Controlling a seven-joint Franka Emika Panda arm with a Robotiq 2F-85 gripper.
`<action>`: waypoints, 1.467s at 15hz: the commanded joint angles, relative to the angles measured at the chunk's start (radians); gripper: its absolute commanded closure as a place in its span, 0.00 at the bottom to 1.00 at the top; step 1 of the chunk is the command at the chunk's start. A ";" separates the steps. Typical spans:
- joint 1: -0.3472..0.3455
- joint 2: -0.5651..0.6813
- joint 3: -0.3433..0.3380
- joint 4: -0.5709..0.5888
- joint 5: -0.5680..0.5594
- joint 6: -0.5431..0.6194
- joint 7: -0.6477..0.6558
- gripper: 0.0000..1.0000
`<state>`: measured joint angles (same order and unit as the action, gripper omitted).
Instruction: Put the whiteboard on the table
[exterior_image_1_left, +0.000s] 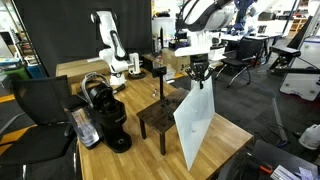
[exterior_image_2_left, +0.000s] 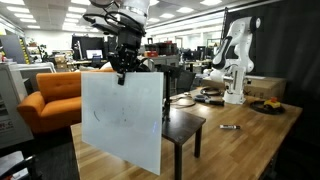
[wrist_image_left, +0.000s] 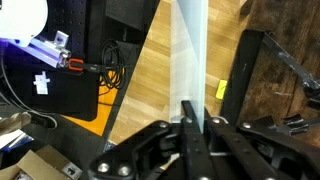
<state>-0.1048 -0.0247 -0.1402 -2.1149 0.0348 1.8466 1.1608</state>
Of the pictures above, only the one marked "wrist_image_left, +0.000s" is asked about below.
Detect open cardboard box on floor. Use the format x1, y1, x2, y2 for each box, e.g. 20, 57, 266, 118
0, 145, 83, 180

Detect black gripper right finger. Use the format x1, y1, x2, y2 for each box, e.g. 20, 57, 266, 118
204, 109, 215, 129

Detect yellow square sticky block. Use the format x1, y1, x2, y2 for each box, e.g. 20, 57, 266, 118
215, 80, 227, 100

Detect white whiteboard panel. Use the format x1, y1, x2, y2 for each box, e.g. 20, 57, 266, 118
169, 0, 209, 131

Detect orange black clamp tool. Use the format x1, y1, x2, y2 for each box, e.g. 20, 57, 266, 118
68, 58, 112, 73

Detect small dark wooden stand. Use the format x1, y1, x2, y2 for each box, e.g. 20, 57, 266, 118
219, 0, 320, 146

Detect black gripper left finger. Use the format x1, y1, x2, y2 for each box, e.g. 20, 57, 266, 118
181, 100, 200, 133

